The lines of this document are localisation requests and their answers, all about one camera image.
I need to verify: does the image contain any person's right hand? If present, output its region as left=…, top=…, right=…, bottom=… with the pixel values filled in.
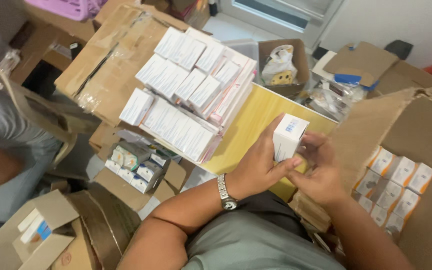
left=287, top=131, right=349, bottom=208

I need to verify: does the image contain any person's left hand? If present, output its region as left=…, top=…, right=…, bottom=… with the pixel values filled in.
left=226, top=113, right=303, bottom=202

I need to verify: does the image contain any white carton with barcode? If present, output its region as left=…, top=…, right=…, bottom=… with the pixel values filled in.
left=272, top=113, right=310, bottom=163

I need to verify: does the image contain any silver metal wristwatch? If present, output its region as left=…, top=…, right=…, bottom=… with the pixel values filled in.
left=217, top=173, right=239, bottom=212

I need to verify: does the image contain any person's grey shirt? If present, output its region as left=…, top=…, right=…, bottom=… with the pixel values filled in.
left=181, top=190, right=349, bottom=270

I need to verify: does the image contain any group of orange-edged white cartons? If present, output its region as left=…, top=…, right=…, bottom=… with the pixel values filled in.
left=352, top=145, right=432, bottom=236

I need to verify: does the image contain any heap of clear plastic packets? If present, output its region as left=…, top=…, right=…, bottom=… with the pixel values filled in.
left=298, top=79, right=368, bottom=123

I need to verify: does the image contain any pile of white cartons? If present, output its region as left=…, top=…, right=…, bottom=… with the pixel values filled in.
left=119, top=26, right=258, bottom=164

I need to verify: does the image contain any white plastic bag yellow print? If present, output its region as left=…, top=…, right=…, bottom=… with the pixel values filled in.
left=260, top=44, right=299, bottom=86

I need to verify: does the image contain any large open cardboard box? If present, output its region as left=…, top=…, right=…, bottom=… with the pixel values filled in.
left=290, top=88, right=432, bottom=270

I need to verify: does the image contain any small open cardboard box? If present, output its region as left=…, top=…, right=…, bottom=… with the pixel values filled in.
left=257, top=38, right=311, bottom=99

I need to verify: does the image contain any group of green-white small packets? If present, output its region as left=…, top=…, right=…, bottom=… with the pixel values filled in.
left=104, top=140, right=172, bottom=194

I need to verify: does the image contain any clear plastic container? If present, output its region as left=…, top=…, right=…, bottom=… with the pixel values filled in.
left=221, top=38, right=260, bottom=73

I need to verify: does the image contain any cardboard box with blue tape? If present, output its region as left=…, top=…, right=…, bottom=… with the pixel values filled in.
left=311, top=41, right=401, bottom=90

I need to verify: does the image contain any low cardboard box with flaps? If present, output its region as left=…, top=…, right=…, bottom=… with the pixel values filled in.
left=88, top=122, right=197, bottom=212

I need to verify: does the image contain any plain brown cardboard box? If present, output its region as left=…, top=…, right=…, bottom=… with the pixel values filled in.
left=367, top=59, right=432, bottom=100

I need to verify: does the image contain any black bag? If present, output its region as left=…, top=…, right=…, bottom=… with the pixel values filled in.
left=383, top=39, right=414, bottom=61

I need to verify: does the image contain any flattened brown cardboard sheet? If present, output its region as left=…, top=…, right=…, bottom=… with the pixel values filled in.
left=51, top=183, right=142, bottom=270

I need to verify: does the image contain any large taped cardboard box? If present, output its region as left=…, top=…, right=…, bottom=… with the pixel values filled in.
left=54, top=3, right=191, bottom=127

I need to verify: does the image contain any beige plastic chair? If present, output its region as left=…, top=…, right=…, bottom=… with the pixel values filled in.
left=0, top=59, right=79, bottom=171

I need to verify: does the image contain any open empty cardboard box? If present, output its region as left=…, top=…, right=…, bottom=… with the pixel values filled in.
left=9, top=0, right=97, bottom=86

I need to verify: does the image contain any pink plastic basket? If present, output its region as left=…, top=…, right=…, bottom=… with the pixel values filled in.
left=23, top=0, right=109, bottom=22

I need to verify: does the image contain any cardboard box with blue-white packets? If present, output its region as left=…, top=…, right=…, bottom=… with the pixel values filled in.
left=0, top=189, right=80, bottom=270

